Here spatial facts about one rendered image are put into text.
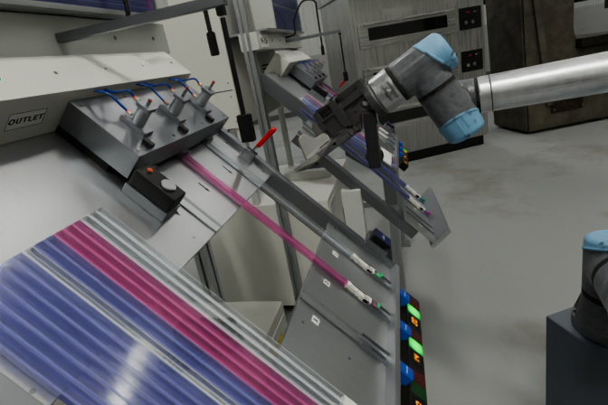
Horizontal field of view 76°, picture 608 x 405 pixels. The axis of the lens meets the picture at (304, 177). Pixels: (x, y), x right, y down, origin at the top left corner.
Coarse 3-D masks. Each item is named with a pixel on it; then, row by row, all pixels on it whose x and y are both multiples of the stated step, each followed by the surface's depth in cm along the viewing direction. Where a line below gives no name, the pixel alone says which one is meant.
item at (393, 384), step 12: (396, 264) 95; (396, 276) 90; (396, 288) 85; (396, 300) 81; (396, 312) 78; (396, 324) 75; (396, 336) 71; (396, 348) 69; (396, 360) 66; (396, 372) 64; (396, 384) 61; (396, 396) 59
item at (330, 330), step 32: (320, 256) 81; (320, 288) 72; (384, 288) 87; (320, 320) 66; (352, 320) 71; (384, 320) 77; (320, 352) 60; (352, 352) 64; (384, 352) 69; (352, 384) 59; (384, 384) 63
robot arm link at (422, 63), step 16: (416, 48) 69; (432, 48) 68; (448, 48) 67; (400, 64) 70; (416, 64) 69; (432, 64) 68; (448, 64) 68; (400, 80) 70; (416, 80) 70; (432, 80) 69; (416, 96) 73
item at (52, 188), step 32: (0, 160) 51; (32, 160) 54; (64, 160) 58; (224, 160) 86; (0, 192) 47; (32, 192) 50; (64, 192) 53; (96, 192) 57; (192, 192) 71; (0, 224) 44; (32, 224) 47; (64, 224) 49; (128, 224) 56; (160, 224) 60; (192, 224) 64; (0, 256) 42; (192, 256) 59; (32, 384) 35
